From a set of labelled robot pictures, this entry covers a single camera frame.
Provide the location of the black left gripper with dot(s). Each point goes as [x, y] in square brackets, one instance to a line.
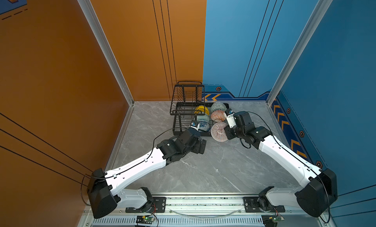
[197, 148]

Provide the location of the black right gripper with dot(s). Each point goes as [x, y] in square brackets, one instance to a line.
[227, 130]

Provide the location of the pink striped bowl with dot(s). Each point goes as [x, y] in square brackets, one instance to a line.
[218, 132]

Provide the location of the blue white floral bowl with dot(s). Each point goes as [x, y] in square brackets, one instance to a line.
[204, 126]

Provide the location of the grey-green patterned bowl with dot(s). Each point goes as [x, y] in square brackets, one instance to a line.
[218, 106]

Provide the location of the yellow bowl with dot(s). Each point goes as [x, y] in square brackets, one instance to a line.
[201, 110]

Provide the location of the mint green bowl red rim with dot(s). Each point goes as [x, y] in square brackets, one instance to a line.
[204, 118]

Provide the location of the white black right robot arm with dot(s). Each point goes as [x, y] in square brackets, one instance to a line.
[317, 189]

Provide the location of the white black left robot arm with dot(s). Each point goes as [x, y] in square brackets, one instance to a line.
[107, 190]

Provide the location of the green circuit board left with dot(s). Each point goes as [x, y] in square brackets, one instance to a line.
[145, 221]

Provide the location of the green circuit board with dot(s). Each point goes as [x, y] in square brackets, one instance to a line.
[145, 221]
[272, 221]

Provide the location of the green circuit board right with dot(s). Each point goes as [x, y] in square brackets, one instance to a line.
[272, 221]

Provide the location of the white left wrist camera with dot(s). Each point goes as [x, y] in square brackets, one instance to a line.
[195, 125]

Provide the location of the black wire dish rack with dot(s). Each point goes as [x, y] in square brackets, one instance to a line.
[187, 95]

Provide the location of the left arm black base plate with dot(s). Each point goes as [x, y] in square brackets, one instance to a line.
[158, 205]

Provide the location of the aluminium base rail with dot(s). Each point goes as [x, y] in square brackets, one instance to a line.
[205, 210]

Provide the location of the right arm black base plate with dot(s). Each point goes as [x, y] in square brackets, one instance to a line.
[255, 204]

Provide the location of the aluminium corner post right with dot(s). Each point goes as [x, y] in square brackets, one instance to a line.
[313, 22]

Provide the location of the aluminium corner post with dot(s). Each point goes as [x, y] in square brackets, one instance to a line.
[97, 29]
[313, 22]

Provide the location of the aluminium corner post left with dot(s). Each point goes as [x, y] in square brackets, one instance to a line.
[97, 29]

